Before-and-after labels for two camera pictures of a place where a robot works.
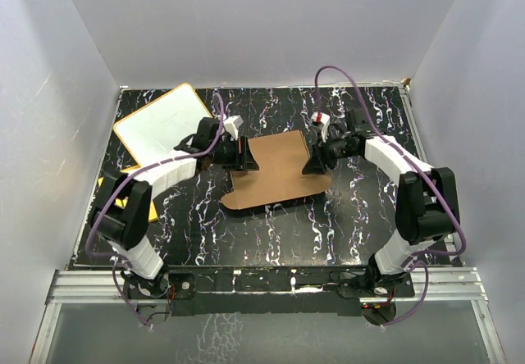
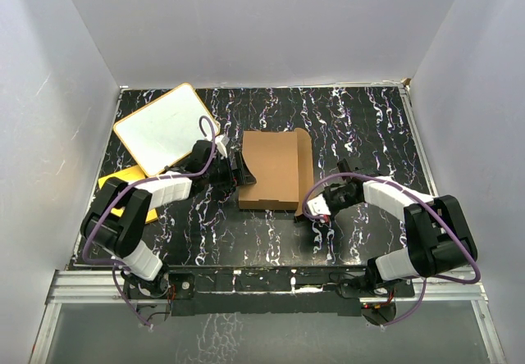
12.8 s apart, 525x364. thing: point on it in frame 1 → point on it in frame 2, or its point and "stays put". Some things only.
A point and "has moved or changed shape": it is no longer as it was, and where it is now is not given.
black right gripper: [317, 164] → [326, 189]
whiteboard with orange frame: [155, 129] stays put
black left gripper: [242, 159] → [244, 177]
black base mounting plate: [277, 293] stays put
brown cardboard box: [280, 160] has moved or changed shape
